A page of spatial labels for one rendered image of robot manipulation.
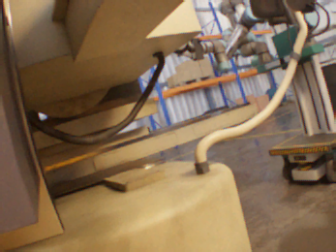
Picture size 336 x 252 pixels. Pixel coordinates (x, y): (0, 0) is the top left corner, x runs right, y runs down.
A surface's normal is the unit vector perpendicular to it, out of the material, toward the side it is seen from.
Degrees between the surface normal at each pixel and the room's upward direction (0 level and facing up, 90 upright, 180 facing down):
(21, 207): 90
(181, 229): 90
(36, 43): 90
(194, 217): 90
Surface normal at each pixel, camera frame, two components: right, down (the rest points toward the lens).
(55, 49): 0.43, -0.11
